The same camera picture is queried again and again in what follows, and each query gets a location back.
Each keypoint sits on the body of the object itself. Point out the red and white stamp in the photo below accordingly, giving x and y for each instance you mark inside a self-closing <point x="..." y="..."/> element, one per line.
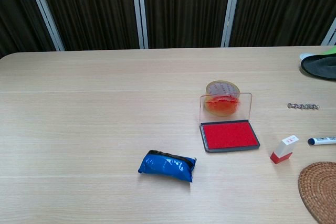
<point x="283" y="150"/>

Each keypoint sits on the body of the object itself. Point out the brown woven rattan coaster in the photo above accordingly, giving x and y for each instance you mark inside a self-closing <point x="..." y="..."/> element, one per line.
<point x="320" y="190"/>

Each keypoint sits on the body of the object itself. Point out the clear adhesive tape roll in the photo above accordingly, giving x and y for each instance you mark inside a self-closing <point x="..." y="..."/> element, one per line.
<point x="222" y="90"/>

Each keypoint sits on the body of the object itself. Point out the shiny blue pouch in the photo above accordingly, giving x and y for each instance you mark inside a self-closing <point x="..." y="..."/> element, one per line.
<point x="165" y="166"/>

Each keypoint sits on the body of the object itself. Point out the red ink pad with lid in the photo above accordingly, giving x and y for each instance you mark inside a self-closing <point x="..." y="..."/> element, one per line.
<point x="230" y="136"/>

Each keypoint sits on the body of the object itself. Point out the dark grey hat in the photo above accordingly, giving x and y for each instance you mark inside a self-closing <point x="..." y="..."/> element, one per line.
<point x="320" y="67"/>

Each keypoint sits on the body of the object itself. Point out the blue capped whiteboard marker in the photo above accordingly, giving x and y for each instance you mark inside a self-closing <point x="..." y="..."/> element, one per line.
<point x="323" y="140"/>

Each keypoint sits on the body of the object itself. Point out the grey metal partition post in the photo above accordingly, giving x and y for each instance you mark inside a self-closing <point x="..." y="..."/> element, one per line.
<point x="139" y="11"/>
<point x="331" y="33"/>
<point x="44" y="11"/>
<point x="231" y="9"/>

